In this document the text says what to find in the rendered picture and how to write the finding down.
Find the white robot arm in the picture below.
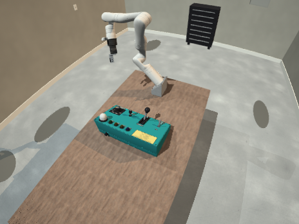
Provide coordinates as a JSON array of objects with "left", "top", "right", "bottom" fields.
[{"left": 102, "top": 12, "right": 164, "bottom": 86}]

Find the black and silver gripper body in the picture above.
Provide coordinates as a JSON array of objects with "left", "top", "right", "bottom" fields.
[{"left": 101, "top": 32, "right": 117, "bottom": 54}]

